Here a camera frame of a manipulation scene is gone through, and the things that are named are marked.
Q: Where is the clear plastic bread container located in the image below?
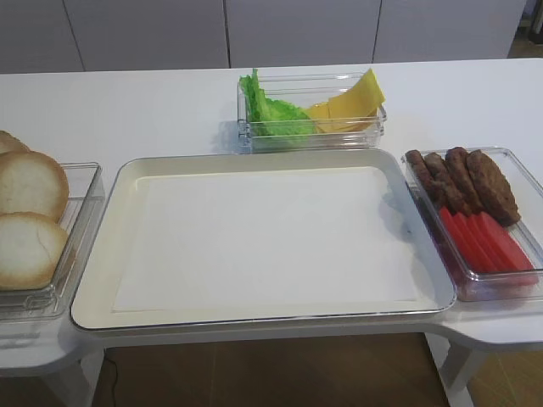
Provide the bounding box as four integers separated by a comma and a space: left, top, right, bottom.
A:
1, 162, 105, 321

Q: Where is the green lettuce leaf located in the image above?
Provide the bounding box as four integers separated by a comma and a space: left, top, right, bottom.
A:
239, 69, 315, 137

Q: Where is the flat yellow cheese slice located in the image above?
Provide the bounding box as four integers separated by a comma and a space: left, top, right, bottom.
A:
316, 110, 378, 133

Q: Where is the clear plastic lettuce cheese container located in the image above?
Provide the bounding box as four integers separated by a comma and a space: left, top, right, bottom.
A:
237, 70, 387, 153

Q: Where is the upright yellow cheese slice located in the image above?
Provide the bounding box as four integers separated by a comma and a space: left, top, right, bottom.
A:
305, 69, 385, 120

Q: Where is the white rectangular serving tray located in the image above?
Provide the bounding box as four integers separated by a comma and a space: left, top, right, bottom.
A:
71, 148, 456, 331

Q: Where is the leftmost brown meat patty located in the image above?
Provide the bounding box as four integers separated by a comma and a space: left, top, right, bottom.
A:
406, 150, 447, 208

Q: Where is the brown meat patty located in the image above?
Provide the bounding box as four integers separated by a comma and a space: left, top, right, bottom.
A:
406, 150, 447, 208
467, 149, 521, 227
424, 153, 472, 215
445, 147, 484, 214

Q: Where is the leftmost red tomato slice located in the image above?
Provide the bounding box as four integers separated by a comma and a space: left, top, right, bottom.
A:
439, 207, 471, 269

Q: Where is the red tomato slice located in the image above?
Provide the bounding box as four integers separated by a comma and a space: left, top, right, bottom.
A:
439, 207, 471, 269
453, 212, 501, 273
475, 212, 534, 271
467, 212, 523, 272

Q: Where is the clear plastic meat tomato container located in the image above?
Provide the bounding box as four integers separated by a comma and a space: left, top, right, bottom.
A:
401, 148, 542, 301

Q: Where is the rightmost brown meat patty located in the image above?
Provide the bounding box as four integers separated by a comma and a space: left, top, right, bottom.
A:
467, 149, 521, 227

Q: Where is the upper bread bun slice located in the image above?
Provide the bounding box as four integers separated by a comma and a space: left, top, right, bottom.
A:
1, 152, 70, 222

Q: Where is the bread bun slice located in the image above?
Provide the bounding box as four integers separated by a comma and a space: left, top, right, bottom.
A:
1, 152, 70, 222
1, 212, 68, 291
0, 131, 31, 154

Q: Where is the front bread bun slice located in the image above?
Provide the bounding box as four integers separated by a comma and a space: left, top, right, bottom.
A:
1, 212, 68, 291

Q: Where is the rightmost red tomato slice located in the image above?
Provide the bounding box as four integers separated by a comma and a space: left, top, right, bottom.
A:
475, 212, 534, 271

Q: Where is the left bread bun slice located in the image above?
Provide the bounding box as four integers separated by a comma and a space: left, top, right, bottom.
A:
0, 131, 31, 154

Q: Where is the black cable under table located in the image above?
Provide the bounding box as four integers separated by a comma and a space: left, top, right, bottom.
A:
103, 359, 119, 407

